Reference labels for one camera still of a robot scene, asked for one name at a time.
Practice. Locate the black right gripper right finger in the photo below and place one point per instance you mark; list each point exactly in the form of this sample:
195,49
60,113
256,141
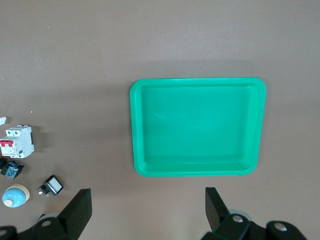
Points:
225,225

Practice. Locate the white circuit breaker red switch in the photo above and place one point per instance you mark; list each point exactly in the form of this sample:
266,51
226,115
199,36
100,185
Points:
17,142

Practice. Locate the brown table mat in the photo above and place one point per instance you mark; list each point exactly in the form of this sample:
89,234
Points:
75,62

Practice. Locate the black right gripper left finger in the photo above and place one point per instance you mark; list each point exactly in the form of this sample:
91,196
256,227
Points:
65,222

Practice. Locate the blue dome buzzer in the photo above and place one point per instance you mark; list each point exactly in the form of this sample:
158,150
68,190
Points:
15,196

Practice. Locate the small white curved clamp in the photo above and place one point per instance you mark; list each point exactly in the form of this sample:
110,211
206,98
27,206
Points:
2,120

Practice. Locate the black square push button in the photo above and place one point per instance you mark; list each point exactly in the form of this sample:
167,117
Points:
53,185

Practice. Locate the black orange mushroom switch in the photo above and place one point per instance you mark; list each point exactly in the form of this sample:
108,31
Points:
11,171

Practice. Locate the green plastic tray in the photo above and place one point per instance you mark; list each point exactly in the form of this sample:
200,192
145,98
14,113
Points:
197,130

